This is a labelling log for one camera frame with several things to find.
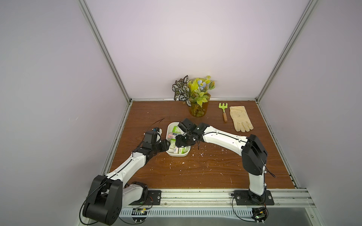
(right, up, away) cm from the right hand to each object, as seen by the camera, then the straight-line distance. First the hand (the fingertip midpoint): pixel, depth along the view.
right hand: (178, 141), depth 84 cm
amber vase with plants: (+12, +31, +10) cm, 35 cm away
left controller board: (-20, -36, -12) cm, 43 cm away
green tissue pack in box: (-4, -4, +4) cm, 6 cm away
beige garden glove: (+48, +11, +23) cm, 54 cm away
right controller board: (+42, -34, -14) cm, 56 cm away
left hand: (-6, -2, +3) cm, 7 cm away
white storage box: (-7, +5, +12) cm, 15 cm away
